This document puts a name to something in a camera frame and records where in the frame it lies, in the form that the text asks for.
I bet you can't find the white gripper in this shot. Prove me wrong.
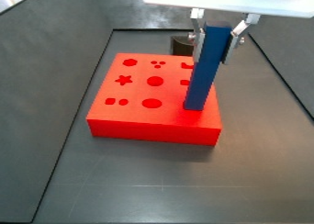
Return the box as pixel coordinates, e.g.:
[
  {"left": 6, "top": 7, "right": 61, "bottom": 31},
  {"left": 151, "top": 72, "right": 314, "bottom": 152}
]
[{"left": 143, "top": 0, "right": 314, "bottom": 64}]

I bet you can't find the blue rectangular block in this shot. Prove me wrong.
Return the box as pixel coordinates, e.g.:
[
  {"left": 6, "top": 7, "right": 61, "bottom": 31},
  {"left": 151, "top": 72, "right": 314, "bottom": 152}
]
[{"left": 184, "top": 21, "right": 231, "bottom": 110}]

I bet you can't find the black curved fixture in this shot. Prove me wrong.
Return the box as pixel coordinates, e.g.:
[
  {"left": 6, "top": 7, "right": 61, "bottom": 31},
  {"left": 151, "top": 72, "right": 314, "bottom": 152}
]
[{"left": 171, "top": 36, "right": 193, "bottom": 56}]

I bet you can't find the red shape sorter board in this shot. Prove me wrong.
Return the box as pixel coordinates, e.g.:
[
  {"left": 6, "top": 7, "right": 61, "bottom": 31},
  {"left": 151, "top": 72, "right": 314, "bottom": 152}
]
[{"left": 85, "top": 53, "right": 221, "bottom": 146}]

